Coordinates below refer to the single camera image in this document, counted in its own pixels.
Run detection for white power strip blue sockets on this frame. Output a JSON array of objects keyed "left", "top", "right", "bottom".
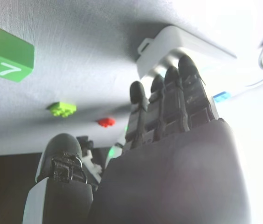
[{"left": 135, "top": 25, "right": 237, "bottom": 79}]

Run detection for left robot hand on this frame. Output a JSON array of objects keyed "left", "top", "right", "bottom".
[{"left": 21, "top": 55, "right": 251, "bottom": 224}]

